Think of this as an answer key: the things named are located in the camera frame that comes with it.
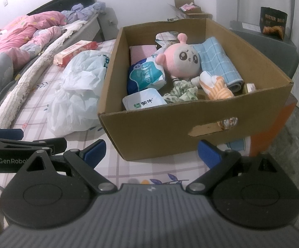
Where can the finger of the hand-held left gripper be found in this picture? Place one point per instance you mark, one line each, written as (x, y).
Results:
(22, 145)
(9, 134)

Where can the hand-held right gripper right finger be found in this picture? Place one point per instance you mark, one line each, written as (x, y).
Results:
(210, 155)

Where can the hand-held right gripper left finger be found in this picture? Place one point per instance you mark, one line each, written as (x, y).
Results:
(95, 151)

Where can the white orange dotted cloth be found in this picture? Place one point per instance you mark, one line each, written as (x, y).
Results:
(228, 123)

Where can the large brown cardboard box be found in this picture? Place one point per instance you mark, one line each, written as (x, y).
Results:
(152, 134)

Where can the orange striped sock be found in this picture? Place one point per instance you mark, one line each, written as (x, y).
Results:
(219, 90)

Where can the blue white tissue pack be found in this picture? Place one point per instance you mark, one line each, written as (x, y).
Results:
(144, 77)

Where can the blue checked towel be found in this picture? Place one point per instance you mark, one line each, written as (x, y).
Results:
(214, 59)

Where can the pink plush toy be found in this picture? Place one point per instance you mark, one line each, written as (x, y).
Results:
(183, 59)

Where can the pink ribbed cloth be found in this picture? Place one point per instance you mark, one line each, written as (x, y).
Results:
(141, 53)

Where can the pink plaid bed sheet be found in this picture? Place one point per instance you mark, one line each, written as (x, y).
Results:
(139, 170)

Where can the white plastic bag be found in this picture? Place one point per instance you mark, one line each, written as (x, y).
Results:
(79, 95)

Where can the white fringed blanket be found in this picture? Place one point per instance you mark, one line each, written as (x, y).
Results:
(35, 69)

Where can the red wet wipes pack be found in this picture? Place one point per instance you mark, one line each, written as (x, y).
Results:
(74, 50)

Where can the pink quilt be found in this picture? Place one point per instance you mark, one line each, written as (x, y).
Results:
(22, 31)

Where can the grey bedside cabinet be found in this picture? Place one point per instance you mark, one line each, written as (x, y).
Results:
(108, 31)

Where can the white paper sheet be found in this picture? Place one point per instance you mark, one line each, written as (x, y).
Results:
(251, 26)

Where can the purple clothes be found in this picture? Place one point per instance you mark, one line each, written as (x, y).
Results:
(84, 10)

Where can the small open cardboard box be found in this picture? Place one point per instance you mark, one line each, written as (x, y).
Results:
(190, 14)

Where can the small black box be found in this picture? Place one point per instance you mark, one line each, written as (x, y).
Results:
(273, 20)

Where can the pink packet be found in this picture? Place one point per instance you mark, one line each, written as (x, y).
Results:
(187, 7)

